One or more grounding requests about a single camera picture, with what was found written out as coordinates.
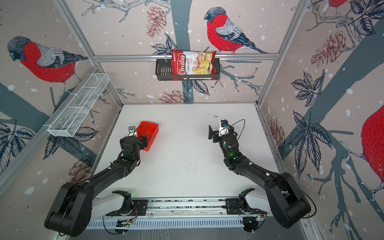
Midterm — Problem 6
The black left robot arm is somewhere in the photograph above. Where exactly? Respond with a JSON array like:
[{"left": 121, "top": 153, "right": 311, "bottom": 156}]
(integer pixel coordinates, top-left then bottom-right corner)
[{"left": 44, "top": 135, "right": 148, "bottom": 237}]

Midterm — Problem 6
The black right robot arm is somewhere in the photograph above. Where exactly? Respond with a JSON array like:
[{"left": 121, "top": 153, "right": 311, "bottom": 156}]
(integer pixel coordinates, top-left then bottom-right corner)
[{"left": 208, "top": 124, "right": 312, "bottom": 229}]

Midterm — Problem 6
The red plastic bin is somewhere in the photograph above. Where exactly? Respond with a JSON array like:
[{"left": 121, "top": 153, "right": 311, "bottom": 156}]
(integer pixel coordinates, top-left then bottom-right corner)
[{"left": 136, "top": 121, "right": 159, "bottom": 152}]

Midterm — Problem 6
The red cassava chips bag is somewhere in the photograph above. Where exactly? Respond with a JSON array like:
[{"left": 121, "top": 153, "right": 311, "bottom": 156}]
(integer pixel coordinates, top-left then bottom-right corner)
[{"left": 171, "top": 50, "right": 216, "bottom": 75}]

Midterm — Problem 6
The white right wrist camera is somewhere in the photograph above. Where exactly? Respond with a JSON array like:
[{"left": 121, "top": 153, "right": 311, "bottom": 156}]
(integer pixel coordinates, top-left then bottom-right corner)
[{"left": 219, "top": 120, "right": 230, "bottom": 137}]

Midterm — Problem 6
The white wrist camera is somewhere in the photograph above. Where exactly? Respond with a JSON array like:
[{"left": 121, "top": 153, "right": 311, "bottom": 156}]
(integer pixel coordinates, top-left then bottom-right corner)
[
  {"left": 128, "top": 126, "right": 136, "bottom": 137},
  {"left": 219, "top": 120, "right": 230, "bottom": 137}
]

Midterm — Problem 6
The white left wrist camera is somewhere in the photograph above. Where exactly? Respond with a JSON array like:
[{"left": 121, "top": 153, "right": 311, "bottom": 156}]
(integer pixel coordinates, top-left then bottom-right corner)
[{"left": 128, "top": 126, "right": 136, "bottom": 137}]

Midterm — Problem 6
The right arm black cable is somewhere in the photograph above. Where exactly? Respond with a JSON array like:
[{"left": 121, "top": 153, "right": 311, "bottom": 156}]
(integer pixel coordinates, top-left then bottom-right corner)
[{"left": 227, "top": 118, "right": 246, "bottom": 142}]

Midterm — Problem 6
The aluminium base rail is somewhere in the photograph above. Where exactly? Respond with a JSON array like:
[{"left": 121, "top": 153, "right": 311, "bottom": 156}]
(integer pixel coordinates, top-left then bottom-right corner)
[{"left": 85, "top": 197, "right": 270, "bottom": 235}]

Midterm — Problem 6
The black wire wall basket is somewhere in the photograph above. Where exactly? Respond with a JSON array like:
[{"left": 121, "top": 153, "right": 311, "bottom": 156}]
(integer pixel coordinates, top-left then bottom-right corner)
[{"left": 155, "top": 58, "right": 221, "bottom": 81}]

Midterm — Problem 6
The white mesh wall shelf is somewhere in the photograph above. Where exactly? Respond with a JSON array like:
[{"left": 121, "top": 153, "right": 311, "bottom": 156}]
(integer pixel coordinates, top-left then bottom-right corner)
[{"left": 48, "top": 73, "right": 110, "bottom": 137}]

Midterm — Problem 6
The horizontal aluminium wall bar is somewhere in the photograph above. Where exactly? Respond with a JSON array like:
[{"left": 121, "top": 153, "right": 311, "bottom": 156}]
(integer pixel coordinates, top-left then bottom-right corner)
[{"left": 93, "top": 53, "right": 280, "bottom": 63}]

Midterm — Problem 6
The right aluminium corner post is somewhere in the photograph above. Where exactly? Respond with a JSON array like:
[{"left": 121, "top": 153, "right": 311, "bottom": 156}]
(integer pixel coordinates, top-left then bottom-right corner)
[{"left": 258, "top": 0, "right": 310, "bottom": 107}]

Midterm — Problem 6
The aluminium corner frame post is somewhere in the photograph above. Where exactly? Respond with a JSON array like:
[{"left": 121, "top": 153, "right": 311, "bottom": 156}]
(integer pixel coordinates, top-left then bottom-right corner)
[{"left": 53, "top": 0, "right": 124, "bottom": 109}]

